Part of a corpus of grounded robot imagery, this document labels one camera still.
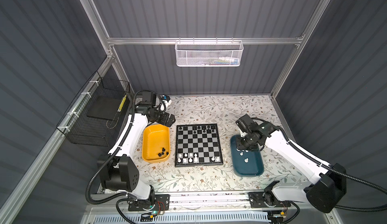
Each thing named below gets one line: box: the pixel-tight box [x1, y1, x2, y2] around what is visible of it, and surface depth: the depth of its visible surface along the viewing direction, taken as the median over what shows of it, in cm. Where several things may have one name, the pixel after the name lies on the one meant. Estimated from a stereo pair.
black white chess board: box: [175, 123, 224, 168], surface depth 93 cm
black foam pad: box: [86, 95, 122, 121], surface depth 77 cm
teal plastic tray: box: [230, 134, 265, 178], surface depth 87 cm
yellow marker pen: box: [117, 94, 127, 113], surface depth 81 cm
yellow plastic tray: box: [142, 124, 171, 163], surface depth 95 cm
